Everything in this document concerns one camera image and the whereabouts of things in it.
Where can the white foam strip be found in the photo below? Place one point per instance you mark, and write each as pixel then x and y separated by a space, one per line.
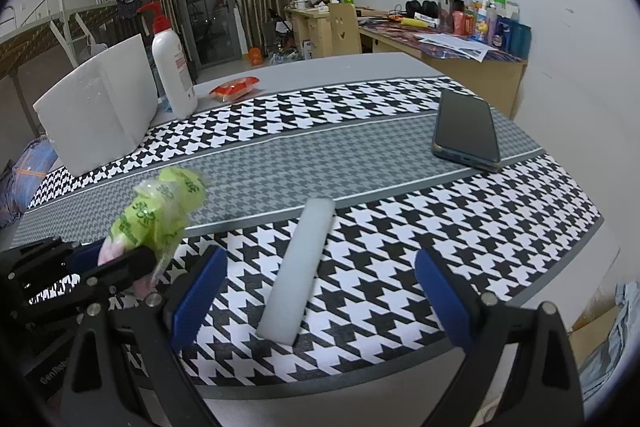
pixel 300 267

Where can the yellow tube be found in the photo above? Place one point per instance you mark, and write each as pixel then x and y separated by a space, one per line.
pixel 415 22

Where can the orange floor item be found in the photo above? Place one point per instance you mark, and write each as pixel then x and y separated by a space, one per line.
pixel 256 57

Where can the white lotion pump bottle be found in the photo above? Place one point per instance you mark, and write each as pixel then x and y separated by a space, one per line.
pixel 172 72

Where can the dark smartphone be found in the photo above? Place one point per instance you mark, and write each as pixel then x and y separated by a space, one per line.
pixel 465 127

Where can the wooden desk with patterned top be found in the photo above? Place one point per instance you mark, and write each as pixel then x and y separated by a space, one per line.
pixel 450 57

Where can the white paper sheets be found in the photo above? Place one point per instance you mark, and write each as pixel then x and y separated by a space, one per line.
pixel 452 46

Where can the row of bottles and cartons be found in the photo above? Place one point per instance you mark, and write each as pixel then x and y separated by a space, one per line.
pixel 480 22

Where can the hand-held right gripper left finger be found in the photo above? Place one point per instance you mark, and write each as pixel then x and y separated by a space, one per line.
pixel 200 297

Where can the white metal bunk bed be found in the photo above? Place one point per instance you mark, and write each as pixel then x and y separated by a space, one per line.
pixel 50 27

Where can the wooden chair with smiley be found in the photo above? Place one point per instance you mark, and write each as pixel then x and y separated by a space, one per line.
pixel 344 29

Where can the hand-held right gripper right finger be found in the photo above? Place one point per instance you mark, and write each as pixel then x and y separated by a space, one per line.
pixel 445 302

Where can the blue plaid quilt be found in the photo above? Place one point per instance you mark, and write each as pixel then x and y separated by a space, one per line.
pixel 27 177

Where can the green plastic packet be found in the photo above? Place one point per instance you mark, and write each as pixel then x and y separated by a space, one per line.
pixel 165 202

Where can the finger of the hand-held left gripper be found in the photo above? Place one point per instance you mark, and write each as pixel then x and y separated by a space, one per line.
pixel 120 266
pixel 85 256

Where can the orange snack packet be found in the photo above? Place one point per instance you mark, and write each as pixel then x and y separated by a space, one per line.
pixel 232 89

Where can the black bag on desk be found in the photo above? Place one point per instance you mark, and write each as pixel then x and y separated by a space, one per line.
pixel 421 9

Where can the blue grey cloth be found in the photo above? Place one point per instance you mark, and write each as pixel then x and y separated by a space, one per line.
pixel 612 347

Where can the houndstooth tablecloth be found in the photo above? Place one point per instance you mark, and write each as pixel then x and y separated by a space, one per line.
pixel 375 142

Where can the hanging dark clothes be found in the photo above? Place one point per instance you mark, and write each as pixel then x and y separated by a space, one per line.
pixel 129 4

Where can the light wooden desk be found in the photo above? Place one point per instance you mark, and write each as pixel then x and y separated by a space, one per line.
pixel 305 27

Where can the white foam box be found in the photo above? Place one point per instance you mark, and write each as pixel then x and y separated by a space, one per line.
pixel 100 107

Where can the cardboard box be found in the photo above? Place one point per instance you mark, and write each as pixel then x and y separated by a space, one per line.
pixel 595 324

